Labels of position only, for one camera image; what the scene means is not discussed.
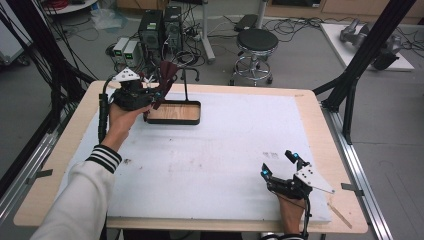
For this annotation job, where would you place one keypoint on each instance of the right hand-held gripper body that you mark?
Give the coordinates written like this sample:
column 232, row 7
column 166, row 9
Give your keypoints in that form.
column 300, row 185

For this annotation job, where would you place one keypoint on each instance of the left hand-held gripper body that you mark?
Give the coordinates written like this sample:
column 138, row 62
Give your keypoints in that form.
column 131, row 96

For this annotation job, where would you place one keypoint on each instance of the black stand with wooden tray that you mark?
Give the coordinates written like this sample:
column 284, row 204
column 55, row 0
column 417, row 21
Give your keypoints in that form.
column 173, row 112

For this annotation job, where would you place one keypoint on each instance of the person's left hand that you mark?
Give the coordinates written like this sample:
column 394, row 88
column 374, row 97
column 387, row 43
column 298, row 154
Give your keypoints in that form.
column 121, row 121

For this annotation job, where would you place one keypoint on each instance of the person's right hand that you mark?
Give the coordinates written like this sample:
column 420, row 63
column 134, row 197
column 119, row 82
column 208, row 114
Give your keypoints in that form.
column 291, row 213

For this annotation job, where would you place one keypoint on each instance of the small white power supply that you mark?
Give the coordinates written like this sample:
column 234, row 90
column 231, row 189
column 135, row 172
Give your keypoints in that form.
column 132, row 53
column 120, row 46

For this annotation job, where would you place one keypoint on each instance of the thin wooden stick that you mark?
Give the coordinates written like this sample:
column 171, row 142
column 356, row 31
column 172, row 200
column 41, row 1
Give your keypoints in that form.
column 340, row 215

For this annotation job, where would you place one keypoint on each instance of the metal table clip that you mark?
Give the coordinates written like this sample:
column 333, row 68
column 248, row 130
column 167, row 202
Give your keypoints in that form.
column 40, row 174
column 351, row 188

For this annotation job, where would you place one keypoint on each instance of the white foam mat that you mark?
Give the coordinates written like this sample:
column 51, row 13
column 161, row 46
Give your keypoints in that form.
column 216, row 150

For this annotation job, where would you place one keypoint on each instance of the black computer tower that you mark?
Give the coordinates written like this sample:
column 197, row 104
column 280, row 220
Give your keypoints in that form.
column 151, row 31
column 173, row 28

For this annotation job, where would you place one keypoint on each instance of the white desk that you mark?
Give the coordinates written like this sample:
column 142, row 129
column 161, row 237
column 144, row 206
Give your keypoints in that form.
column 207, row 40

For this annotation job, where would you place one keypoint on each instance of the clear plastic bag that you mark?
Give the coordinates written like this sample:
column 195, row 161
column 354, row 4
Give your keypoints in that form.
column 106, row 18

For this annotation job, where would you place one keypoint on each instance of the round white table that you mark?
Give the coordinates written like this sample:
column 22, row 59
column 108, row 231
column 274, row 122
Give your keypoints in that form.
column 71, row 6

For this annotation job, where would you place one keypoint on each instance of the black round stool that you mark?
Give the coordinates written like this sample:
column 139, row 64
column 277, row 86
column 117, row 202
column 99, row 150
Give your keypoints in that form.
column 257, row 40

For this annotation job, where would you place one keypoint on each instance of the black power adapter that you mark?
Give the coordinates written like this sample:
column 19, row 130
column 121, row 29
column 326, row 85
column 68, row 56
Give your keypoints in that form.
column 246, row 21

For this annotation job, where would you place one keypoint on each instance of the white floor board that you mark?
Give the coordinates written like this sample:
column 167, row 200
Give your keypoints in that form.
column 336, row 43

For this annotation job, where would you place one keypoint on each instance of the grey and black robot part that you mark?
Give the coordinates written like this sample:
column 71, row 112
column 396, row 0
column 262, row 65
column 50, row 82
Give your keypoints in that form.
column 386, row 56

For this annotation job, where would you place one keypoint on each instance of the aluminium rail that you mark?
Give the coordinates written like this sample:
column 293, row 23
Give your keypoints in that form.
column 26, row 166
column 360, row 166

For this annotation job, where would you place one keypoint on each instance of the black metal frame post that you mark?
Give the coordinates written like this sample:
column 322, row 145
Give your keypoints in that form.
column 363, row 56
column 43, row 50

